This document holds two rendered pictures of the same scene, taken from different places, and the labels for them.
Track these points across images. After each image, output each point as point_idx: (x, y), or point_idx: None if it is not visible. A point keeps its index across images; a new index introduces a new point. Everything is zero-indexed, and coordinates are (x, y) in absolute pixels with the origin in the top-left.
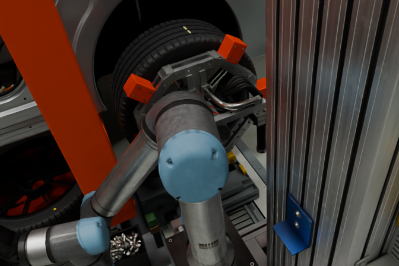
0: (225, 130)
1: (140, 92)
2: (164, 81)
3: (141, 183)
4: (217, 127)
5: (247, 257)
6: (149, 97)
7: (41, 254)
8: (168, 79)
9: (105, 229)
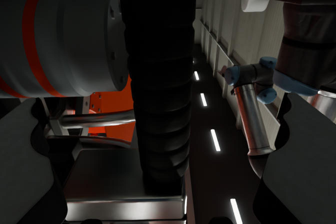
0: (116, 72)
1: (97, 103)
2: (87, 128)
3: (261, 115)
4: (124, 83)
5: None
6: (91, 98)
7: None
8: (85, 133)
9: (268, 97)
